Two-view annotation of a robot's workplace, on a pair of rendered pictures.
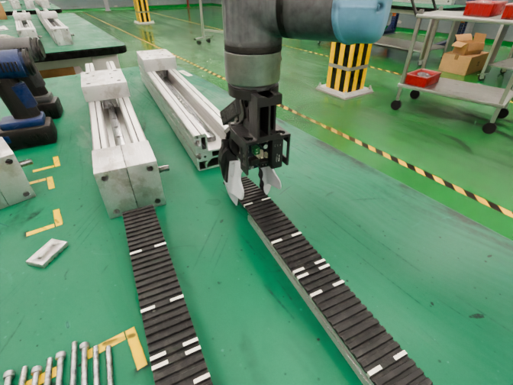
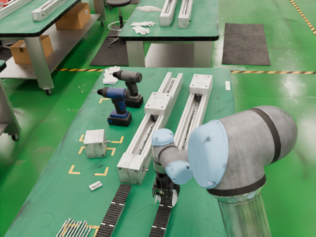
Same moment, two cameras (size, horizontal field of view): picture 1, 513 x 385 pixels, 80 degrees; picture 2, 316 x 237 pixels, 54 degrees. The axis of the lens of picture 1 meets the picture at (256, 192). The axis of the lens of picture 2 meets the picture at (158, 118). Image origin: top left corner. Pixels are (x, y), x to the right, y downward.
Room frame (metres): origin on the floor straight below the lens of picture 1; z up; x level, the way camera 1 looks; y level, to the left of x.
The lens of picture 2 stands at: (-0.15, -0.54, 1.80)
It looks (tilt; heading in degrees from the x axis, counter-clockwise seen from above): 36 degrees down; 44
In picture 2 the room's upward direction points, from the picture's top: 4 degrees counter-clockwise
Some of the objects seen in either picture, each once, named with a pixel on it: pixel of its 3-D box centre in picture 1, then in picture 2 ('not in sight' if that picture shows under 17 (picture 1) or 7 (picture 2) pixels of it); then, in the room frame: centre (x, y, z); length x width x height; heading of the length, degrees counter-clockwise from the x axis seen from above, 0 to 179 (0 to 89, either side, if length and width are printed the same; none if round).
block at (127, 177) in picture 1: (136, 176); (134, 169); (0.48, 0.22, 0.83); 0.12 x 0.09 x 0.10; 116
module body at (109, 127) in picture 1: (111, 105); (159, 113); (0.88, 0.43, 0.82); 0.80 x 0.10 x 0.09; 26
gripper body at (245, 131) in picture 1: (255, 126); (164, 180); (0.43, 0.00, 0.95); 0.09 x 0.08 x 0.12; 26
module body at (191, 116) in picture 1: (175, 96); (193, 116); (0.96, 0.26, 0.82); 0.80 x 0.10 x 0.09; 26
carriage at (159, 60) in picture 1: (156, 63); (201, 85); (1.18, 0.37, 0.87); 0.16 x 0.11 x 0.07; 26
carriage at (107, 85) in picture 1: (105, 88); (158, 105); (0.88, 0.43, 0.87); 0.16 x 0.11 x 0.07; 26
